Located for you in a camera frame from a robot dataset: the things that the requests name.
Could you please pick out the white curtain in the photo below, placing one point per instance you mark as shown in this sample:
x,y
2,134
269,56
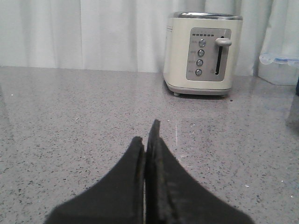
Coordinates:
x,y
129,35

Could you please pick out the cream toaster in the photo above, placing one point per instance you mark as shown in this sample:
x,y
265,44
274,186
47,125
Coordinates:
x,y
200,52

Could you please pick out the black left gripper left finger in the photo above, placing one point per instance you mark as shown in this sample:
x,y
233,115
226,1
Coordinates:
x,y
116,199

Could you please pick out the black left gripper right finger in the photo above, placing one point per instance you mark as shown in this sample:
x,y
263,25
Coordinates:
x,y
175,197

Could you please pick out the clear plastic container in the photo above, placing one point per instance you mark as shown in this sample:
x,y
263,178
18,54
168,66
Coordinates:
x,y
279,69

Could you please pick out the dark blue saucepan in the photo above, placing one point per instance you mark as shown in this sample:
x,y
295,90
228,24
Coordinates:
x,y
297,88

